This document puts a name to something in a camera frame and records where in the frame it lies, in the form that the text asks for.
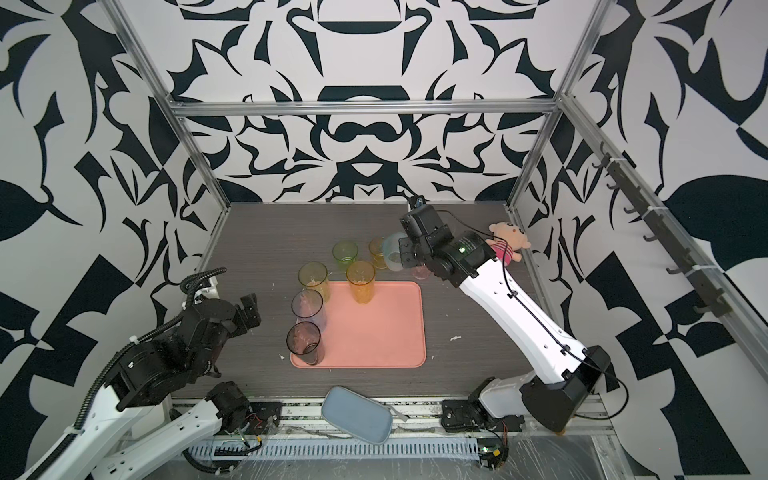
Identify tall blue glass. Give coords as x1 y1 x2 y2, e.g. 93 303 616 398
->
291 290 327 332

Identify tall dark grey glass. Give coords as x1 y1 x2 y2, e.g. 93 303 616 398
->
286 321 324 366

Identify teal dotted glass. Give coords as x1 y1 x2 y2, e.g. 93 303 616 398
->
382 232 408 272

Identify tall yellow-green glass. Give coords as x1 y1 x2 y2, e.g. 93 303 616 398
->
298 261 331 302

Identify short yellow glass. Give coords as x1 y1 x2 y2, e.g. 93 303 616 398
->
368 237 387 270

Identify tall amber glass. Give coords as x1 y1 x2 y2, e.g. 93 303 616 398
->
346 260 376 304

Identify short green glass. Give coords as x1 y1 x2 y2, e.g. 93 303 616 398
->
332 240 359 272

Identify pink plastic tray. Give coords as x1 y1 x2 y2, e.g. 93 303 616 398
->
290 282 426 369

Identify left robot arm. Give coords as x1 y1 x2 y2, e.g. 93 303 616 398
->
22 294 261 479

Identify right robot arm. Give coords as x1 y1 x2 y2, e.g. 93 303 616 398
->
398 196 611 433

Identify short pink glass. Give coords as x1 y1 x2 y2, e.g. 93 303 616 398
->
411 265 432 280

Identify pink plush pig toy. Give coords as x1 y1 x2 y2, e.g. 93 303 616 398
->
486 222 531 265

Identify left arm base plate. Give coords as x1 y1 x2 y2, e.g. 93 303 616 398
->
240 401 283 436

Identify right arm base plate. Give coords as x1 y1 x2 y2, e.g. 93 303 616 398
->
440 399 525 434

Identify white slotted cable duct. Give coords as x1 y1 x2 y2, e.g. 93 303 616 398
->
189 437 481 461

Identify black wall hook rail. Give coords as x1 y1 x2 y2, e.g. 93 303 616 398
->
593 151 733 318

